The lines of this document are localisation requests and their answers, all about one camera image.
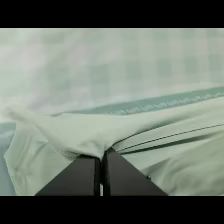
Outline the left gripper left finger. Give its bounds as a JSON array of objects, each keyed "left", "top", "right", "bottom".
[{"left": 34, "top": 153, "right": 102, "bottom": 197}]

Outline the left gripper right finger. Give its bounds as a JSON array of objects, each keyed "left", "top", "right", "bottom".
[{"left": 101, "top": 147, "right": 168, "bottom": 197}]

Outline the pale green T-shirt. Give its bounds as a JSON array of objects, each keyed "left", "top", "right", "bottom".
[{"left": 3, "top": 95, "right": 224, "bottom": 197}]

